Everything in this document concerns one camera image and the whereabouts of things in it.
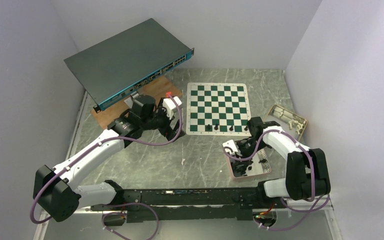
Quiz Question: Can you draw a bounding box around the metal switch stand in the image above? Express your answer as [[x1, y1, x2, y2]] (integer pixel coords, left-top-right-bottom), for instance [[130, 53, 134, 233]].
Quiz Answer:
[[124, 91, 139, 108]]

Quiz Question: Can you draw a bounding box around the green white chess board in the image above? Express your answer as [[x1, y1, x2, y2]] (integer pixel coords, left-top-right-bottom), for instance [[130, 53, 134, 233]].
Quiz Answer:
[[184, 82, 251, 137]]

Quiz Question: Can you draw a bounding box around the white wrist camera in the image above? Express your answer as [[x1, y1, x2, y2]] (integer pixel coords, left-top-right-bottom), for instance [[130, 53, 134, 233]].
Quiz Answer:
[[162, 92, 183, 119], [222, 139, 238, 156]]

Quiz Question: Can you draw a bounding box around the wooden board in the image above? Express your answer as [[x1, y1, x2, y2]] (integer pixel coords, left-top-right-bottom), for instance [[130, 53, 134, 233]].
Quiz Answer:
[[90, 76, 183, 131]]

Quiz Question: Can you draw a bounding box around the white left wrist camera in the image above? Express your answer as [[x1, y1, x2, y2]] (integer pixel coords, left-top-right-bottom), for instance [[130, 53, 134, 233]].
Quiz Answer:
[[162, 92, 183, 119]]

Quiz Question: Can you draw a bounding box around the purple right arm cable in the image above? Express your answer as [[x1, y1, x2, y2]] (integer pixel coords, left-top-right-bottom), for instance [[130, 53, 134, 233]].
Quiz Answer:
[[222, 128, 331, 233]]

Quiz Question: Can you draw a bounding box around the grey network switch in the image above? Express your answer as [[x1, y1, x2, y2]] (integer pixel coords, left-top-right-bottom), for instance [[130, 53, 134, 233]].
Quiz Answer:
[[64, 18, 195, 113]]

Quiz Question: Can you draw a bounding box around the black chess pieces pile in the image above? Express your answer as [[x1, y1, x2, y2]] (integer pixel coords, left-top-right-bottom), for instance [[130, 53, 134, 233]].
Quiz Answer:
[[230, 161, 272, 178]]

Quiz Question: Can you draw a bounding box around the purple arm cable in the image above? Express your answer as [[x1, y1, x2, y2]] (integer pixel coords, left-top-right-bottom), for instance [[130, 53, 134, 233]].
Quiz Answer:
[[29, 94, 184, 225], [222, 128, 331, 233]]

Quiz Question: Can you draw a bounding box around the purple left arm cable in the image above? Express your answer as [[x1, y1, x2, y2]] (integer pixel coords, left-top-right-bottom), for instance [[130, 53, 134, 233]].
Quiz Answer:
[[29, 94, 184, 225]]

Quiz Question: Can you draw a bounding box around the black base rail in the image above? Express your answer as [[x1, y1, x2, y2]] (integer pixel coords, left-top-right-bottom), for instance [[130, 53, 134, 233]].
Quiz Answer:
[[91, 187, 285, 223]]

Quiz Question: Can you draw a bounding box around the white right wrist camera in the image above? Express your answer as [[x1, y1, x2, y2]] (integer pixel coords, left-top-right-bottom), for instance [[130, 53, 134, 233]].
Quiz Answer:
[[222, 139, 238, 156]]

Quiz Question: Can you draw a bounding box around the pink metal tray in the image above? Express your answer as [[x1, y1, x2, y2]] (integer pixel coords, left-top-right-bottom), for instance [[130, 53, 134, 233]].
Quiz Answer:
[[222, 139, 272, 181]]

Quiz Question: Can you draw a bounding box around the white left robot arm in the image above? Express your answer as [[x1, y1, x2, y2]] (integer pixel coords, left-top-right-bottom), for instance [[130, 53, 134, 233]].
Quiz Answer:
[[30, 92, 183, 224]]

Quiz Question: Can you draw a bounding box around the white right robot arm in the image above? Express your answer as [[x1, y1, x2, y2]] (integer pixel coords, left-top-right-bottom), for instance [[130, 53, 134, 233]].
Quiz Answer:
[[223, 117, 331, 208]]

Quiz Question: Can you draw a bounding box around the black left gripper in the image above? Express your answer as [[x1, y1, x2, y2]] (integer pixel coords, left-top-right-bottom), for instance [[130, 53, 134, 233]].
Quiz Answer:
[[141, 98, 185, 142]]

